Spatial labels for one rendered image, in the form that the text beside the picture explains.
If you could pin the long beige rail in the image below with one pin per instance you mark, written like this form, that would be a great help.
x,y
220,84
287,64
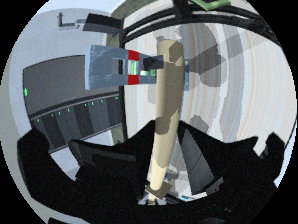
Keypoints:
x,y
169,64

